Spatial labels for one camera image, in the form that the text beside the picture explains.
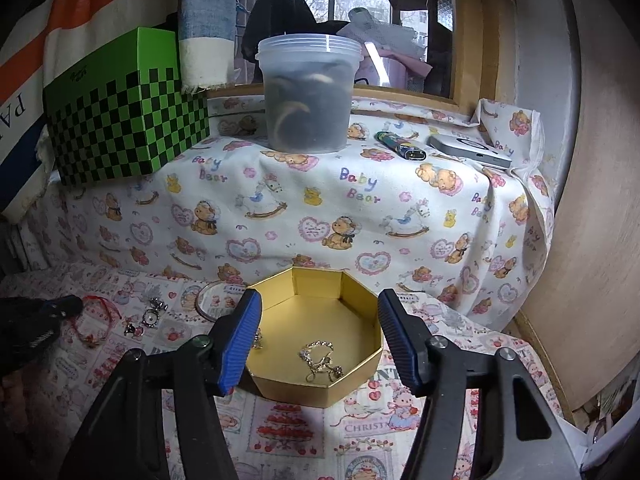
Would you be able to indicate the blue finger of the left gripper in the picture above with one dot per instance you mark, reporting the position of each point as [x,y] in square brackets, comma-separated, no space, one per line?
[52,312]

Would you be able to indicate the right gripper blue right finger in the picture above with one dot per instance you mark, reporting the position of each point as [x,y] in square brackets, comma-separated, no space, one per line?
[406,336]

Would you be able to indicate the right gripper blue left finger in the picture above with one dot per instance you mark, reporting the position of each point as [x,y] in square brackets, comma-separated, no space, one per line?
[234,337]

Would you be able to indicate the small silver charm earrings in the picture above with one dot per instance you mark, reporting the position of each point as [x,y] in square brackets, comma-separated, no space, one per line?
[150,318]

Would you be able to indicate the silver chain jewelry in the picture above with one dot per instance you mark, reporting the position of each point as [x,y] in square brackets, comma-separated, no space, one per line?
[318,356]

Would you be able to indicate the strawberry print table cloth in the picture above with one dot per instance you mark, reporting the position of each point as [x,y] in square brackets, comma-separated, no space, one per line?
[109,406]

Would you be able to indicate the gold octagonal box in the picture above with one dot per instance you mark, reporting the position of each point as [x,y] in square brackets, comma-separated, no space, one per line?
[321,338]

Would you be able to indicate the baby bear print cloth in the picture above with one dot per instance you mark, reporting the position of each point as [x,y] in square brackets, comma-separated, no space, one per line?
[234,210]

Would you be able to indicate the patterned cigarette lighter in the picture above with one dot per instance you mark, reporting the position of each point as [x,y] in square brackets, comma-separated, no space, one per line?
[401,146]

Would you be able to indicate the silver flat phone case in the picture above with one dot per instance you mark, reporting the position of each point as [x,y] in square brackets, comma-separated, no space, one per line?
[469,148]

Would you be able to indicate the green black checkered box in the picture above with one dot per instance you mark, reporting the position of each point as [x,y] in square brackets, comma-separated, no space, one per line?
[120,112]

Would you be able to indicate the clear plastic lidded tub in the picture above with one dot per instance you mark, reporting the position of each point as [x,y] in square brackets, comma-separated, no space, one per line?
[308,84]

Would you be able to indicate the striped Hermes Paris curtain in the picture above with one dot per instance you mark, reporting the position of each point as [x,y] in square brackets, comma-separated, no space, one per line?
[57,34]

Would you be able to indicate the black garment at window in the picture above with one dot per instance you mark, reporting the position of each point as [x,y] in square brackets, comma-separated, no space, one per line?
[270,18]

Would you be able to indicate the window with wooden frame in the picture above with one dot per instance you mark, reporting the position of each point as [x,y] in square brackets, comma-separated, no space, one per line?
[438,50]

